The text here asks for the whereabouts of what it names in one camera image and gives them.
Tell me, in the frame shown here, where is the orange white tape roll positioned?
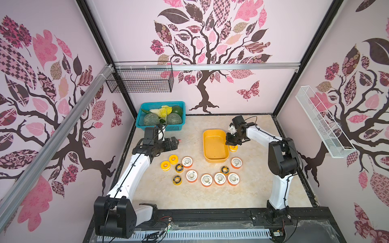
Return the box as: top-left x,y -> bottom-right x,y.
231,157 -> 243,169
185,170 -> 198,183
213,172 -> 227,186
181,157 -> 193,168
201,174 -> 213,187
227,173 -> 240,186

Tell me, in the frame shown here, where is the yellow plastic storage box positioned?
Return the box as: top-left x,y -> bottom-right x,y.
203,129 -> 230,164

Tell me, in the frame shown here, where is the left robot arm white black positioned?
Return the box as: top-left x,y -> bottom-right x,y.
94,125 -> 179,239

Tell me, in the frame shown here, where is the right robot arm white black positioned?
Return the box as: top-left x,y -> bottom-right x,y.
226,115 -> 300,214

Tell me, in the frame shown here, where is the yellow tape roll upper right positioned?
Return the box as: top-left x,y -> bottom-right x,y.
229,145 -> 239,152

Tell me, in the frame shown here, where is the yellow tape roll far left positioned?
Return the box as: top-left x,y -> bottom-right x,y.
161,161 -> 171,171

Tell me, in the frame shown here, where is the yellow tape roll upper left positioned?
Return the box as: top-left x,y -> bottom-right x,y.
169,155 -> 179,165

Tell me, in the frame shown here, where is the black yellow tape roll right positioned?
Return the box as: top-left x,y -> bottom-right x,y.
220,166 -> 230,176

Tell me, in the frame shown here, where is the black yellow tape roll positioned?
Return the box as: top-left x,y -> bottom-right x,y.
172,175 -> 182,185
220,166 -> 230,176
175,164 -> 184,173

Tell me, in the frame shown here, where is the black yellow tape roll middle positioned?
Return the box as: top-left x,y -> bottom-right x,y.
175,164 -> 184,173

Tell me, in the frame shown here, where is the black yellow tape roll lower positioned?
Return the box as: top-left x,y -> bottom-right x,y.
172,175 -> 182,185

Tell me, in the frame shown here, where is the teal plastic basket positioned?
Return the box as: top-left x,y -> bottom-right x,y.
136,101 -> 186,131

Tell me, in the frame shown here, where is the green round melon left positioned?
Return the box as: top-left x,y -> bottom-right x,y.
143,113 -> 160,126

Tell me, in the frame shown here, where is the green round melon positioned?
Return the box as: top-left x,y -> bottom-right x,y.
166,113 -> 182,125
143,113 -> 160,126

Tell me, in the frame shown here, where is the green round melon right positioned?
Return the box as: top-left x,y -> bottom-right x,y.
166,113 -> 182,125

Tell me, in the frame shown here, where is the yellow white cabbage toy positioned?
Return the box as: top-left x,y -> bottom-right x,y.
150,105 -> 173,119

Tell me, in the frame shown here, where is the dark green avocado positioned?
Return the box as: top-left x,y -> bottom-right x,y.
171,105 -> 183,117

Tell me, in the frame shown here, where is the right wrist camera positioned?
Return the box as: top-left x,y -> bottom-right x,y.
229,125 -> 237,135

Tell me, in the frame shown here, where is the black wire wall basket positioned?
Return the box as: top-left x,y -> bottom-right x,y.
106,61 -> 174,93

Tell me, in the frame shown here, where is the white cable duct strip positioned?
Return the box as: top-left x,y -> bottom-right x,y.
112,229 -> 271,242

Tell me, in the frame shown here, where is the white wire wall shelf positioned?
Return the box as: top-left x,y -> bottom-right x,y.
295,86 -> 357,159

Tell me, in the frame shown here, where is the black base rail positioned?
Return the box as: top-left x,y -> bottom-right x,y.
84,207 -> 345,243

